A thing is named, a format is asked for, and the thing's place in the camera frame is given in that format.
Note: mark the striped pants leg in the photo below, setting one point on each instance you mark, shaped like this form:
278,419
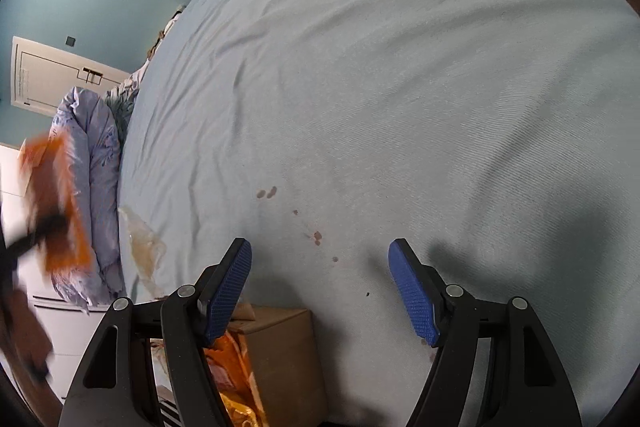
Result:
169,414

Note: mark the yellow orange snack packet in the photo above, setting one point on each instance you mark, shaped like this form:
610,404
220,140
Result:
245,412

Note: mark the brown cardboard box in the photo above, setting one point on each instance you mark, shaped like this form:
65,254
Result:
285,357

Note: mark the orange pink snack packet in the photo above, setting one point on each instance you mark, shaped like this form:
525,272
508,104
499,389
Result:
232,357

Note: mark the person's left forearm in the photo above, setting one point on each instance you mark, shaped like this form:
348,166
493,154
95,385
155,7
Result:
22,332

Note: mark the green patterned cloth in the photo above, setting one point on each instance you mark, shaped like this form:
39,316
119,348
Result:
122,112

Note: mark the long orange sausage packet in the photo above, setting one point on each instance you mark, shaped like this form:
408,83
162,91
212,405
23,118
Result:
55,187

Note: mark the dark wall switch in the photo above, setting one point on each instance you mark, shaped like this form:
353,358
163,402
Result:
70,41

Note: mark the pale floral quilt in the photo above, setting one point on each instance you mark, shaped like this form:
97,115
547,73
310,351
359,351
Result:
95,187

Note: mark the white door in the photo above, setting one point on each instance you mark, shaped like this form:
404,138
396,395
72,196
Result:
50,77

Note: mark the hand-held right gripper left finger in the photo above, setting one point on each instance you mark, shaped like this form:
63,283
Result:
227,292

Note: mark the clear plastic wrapper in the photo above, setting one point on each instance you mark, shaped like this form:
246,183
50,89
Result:
145,252

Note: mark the brown patterned cloth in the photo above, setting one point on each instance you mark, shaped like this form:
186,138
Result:
160,39

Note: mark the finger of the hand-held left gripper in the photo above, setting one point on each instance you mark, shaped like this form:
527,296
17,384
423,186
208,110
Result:
47,226

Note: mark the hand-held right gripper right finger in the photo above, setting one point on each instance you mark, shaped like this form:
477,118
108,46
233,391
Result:
412,292

